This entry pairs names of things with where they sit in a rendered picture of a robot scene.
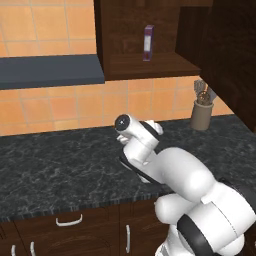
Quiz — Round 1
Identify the grey slotted spatula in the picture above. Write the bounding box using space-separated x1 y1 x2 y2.
193 79 206 98

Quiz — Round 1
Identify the dark wood cabinet door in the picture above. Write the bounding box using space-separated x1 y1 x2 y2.
175 0 256 133

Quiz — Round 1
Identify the white drawer handle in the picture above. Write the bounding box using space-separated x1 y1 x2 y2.
55 214 84 228

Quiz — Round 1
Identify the beige utensil pot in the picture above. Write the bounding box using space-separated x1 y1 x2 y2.
190 99 215 131

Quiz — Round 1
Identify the purple and white box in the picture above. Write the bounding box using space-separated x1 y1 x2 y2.
143 24 155 62

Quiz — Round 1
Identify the dark wood cupboard door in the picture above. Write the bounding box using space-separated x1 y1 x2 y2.
0 220 20 256
119 198 172 256
19 237 121 256

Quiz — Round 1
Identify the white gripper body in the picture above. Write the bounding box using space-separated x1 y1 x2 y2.
116 134 131 145

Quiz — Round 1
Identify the dark wood drawer front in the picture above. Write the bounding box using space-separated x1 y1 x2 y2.
13 204 121 242

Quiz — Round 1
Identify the dark grey wall shelf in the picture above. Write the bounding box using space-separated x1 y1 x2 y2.
0 54 106 91

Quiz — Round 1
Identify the grey kitchen tool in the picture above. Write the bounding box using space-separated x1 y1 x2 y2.
206 85 218 103

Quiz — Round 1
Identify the dark wood wall cabinet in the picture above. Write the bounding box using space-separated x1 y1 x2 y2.
93 0 214 82

